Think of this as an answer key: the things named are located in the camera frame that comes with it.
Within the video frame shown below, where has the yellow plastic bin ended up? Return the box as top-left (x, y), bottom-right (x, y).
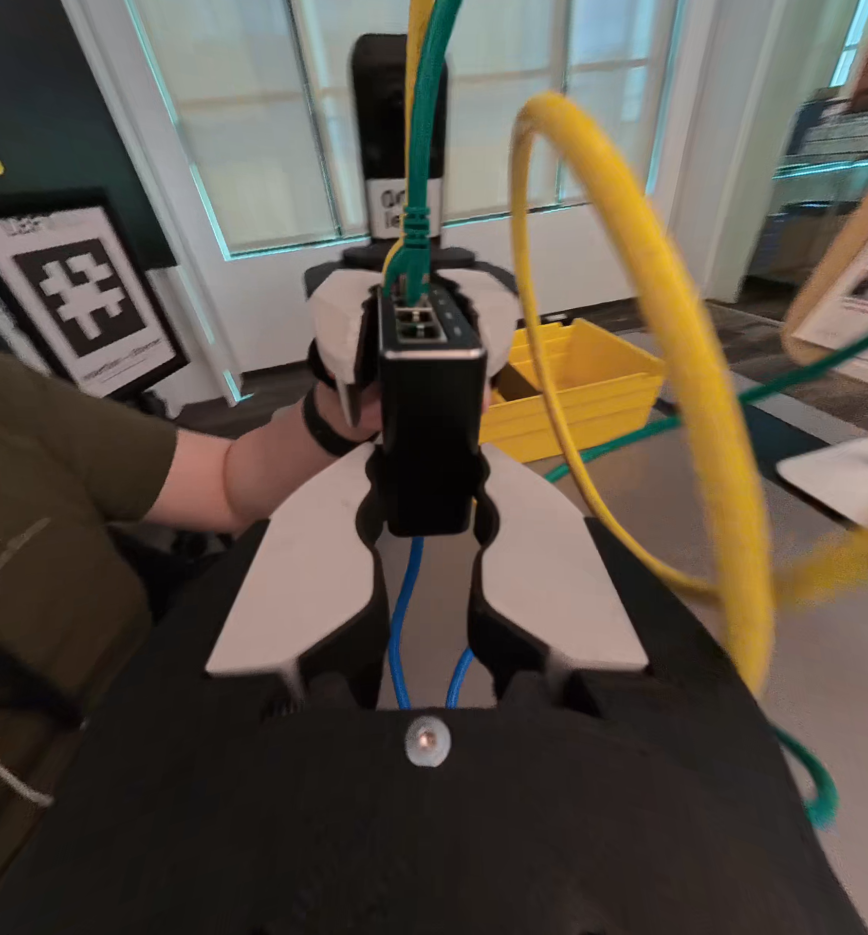
top-left (478, 318), bottom-right (668, 465)

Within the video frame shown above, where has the black ethernet switch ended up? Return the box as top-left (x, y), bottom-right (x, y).
top-left (375, 285), bottom-right (490, 539)

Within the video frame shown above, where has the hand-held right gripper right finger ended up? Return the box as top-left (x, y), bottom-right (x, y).
top-left (469, 446), bottom-right (650, 674)

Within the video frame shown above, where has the green ethernet cable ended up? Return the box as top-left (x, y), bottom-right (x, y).
top-left (383, 0), bottom-right (868, 831)

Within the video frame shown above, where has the person's olive clothing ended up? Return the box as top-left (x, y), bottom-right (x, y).
top-left (0, 343), bottom-right (179, 899)

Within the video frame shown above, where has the white framed window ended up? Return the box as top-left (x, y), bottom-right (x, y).
top-left (61, 0), bottom-right (698, 264)

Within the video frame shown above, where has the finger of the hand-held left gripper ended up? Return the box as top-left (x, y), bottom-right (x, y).
top-left (440, 266), bottom-right (524, 382)
top-left (311, 272), bottom-right (381, 430)

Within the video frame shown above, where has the framed marker poster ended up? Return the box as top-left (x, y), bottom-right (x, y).
top-left (0, 190), bottom-right (190, 399)

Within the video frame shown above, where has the person's left forearm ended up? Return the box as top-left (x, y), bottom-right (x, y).
top-left (145, 409), bottom-right (311, 536)

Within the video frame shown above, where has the person's left hand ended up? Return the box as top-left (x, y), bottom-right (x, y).
top-left (280, 380), bottom-right (384, 460)

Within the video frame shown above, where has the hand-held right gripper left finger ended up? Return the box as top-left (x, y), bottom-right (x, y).
top-left (206, 442), bottom-right (392, 678)

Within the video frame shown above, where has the yellow ethernet cable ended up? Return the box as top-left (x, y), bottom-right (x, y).
top-left (383, 0), bottom-right (868, 695)

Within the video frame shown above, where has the metal storage shelf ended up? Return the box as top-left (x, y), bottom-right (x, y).
top-left (748, 88), bottom-right (868, 286)

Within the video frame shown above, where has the wooden display board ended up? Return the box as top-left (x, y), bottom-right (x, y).
top-left (780, 157), bottom-right (868, 381)

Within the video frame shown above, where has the blue ethernet cable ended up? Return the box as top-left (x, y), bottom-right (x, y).
top-left (388, 537), bottom-right (475, 710)

